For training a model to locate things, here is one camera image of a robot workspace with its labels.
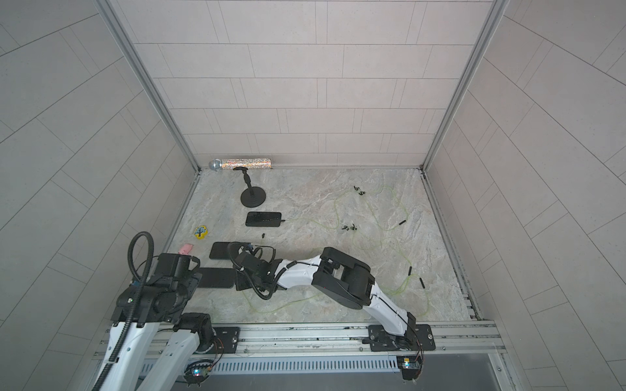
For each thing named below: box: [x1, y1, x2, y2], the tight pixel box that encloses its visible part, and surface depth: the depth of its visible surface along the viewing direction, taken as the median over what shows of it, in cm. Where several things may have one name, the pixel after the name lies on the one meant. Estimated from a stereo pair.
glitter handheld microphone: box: [208, 158, 272, 172], surface depth 91 cm
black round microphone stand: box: [233, 166, 266, 208], surface depth 107 cm
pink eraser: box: [178, 242, 194, 255], surface depth 90 cm
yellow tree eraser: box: [193, 224, 208, 240], surface depth 95 cm
